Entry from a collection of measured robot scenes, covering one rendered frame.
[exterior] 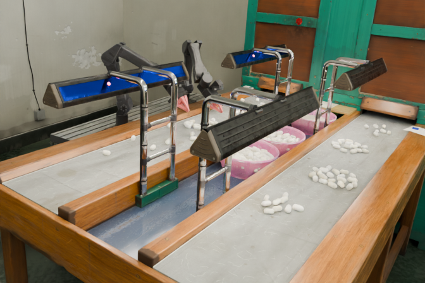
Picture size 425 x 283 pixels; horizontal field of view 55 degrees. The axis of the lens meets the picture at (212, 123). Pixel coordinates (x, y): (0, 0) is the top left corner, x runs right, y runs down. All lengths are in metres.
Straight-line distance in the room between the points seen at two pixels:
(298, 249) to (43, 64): 3.09
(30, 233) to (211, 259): 0.62
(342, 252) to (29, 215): 0.93
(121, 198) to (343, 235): 0.70
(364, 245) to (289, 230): 0.21
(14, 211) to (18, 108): 2.36
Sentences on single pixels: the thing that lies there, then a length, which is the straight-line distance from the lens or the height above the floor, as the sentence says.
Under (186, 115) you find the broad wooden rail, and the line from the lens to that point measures 2.19.
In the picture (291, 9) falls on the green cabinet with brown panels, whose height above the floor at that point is 1.30.
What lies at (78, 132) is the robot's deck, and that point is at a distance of 2.17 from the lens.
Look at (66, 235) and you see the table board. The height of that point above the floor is 0.71.
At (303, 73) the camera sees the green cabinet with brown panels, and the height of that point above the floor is 0.92.
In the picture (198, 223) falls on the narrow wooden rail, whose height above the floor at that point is 0.76.
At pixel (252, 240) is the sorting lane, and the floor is 0.74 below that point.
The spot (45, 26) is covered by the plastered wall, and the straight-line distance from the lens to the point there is 3.87.
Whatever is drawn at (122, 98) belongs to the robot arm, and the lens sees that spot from 2.15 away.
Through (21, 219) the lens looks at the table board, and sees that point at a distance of 1.47.
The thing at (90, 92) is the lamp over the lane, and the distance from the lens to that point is 1.35.
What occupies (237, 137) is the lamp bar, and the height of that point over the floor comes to 1.07.
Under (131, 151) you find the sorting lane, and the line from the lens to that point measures 1.74.
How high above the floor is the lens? 1.41
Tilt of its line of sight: 18 degrees down
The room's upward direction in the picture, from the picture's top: 4 degrees clockwise
